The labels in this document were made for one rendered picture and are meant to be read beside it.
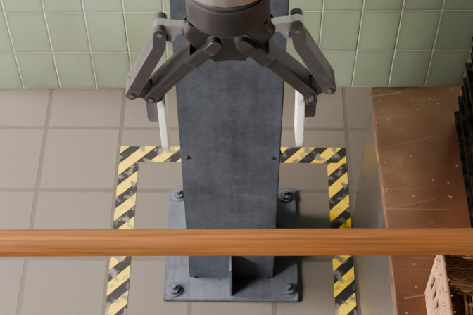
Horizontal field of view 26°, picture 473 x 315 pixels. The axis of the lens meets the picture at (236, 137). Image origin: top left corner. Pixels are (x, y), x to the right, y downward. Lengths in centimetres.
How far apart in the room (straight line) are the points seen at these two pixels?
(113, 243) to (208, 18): 34
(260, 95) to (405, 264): 40
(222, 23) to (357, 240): 35
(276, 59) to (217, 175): 117
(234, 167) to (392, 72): 84
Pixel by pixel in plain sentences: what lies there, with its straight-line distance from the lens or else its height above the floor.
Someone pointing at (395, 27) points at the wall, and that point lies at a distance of 267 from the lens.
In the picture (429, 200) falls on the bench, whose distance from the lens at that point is 193.
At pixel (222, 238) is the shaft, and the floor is 120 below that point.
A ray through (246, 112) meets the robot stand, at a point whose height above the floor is 65.
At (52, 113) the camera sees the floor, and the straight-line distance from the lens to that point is 280.
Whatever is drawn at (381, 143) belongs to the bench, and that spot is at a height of 58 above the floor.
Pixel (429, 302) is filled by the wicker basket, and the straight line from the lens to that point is 180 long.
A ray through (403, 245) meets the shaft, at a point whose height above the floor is 120.
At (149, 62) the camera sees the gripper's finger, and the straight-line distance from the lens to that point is 96.
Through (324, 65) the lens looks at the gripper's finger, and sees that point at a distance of 97.
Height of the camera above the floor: 217
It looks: 53 degrees down
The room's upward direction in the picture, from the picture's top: straight up
